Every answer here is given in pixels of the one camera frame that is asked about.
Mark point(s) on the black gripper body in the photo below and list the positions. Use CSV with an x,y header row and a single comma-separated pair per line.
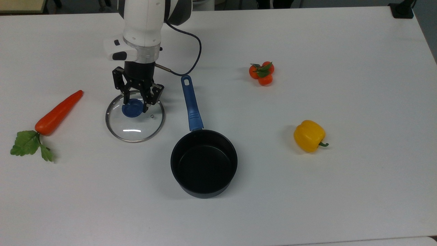
x,y
139,75

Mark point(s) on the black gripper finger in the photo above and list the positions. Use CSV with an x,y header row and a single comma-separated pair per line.
x,y
154,95
119,80

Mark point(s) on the glass lid with blue knob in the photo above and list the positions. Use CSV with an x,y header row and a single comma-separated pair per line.
x,y
136,133

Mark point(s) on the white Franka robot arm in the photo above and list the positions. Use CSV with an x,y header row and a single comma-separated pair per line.
x,y
143,24

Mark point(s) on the orange toy carrot green leaves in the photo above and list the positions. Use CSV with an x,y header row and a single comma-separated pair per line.
x,y
56,114

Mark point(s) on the orange toy tangerine bunch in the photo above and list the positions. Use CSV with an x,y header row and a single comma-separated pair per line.
x,y
265,80

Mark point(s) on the tan wooden board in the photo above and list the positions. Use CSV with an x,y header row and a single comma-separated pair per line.
x,y
20,5

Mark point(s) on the yellow toy bell pepper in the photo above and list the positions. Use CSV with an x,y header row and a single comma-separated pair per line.
x,y
309,136

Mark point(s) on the black stand base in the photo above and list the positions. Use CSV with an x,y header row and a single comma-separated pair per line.
x,y
402,10

